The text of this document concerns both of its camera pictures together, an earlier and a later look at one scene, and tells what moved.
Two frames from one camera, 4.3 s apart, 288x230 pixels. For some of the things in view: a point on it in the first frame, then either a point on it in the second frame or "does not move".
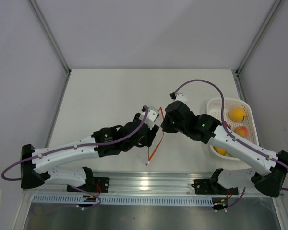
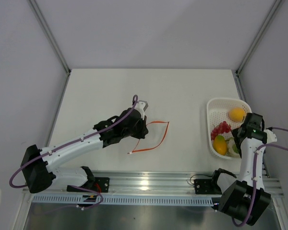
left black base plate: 101,185 does not move
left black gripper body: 146,140 to 138,131
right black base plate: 212,187 does not move
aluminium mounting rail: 127,184 does not move
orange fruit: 237,114 does not move
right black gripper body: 169,126 to 240,127
